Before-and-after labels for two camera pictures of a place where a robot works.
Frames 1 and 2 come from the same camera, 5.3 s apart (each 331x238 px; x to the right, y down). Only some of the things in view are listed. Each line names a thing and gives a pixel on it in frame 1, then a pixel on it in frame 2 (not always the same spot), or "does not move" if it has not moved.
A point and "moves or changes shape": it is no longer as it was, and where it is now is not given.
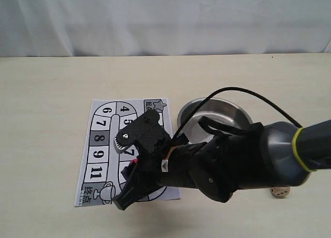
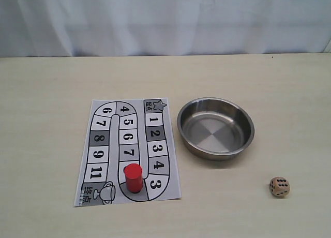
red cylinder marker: (134, 161) moves or changes shape
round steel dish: (214, 107) does not move
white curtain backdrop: (108, 23) does not move
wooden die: (280, 192) does not move
